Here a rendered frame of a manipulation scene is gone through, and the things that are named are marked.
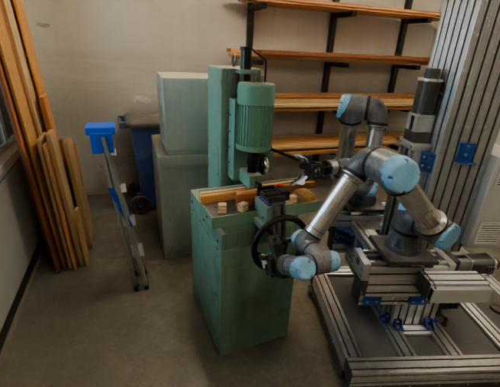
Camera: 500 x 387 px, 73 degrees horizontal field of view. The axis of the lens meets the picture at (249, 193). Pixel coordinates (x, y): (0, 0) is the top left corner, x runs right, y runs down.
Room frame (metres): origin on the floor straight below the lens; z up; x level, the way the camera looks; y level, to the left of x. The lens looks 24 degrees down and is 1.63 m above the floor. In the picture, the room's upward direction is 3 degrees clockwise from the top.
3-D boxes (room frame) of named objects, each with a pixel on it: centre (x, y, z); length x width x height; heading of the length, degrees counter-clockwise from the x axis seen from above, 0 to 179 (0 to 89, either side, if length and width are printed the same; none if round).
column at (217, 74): (1.89, 0.12, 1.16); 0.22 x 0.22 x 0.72; 25
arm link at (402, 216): (1.32, -0.71, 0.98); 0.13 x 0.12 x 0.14; 23
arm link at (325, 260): (1.01, -0.27, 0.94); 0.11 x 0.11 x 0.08; 23
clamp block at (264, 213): (1.46, -0.12, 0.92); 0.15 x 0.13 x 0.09; 115
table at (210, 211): (1.54, -0.08, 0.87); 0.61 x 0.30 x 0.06; 115
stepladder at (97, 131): (1.99, 0.85, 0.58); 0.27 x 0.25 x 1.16; 112
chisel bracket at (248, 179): (1.64, 0.00, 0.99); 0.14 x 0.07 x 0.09; 25
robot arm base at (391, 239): (1.32, -0.71, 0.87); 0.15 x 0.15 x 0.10
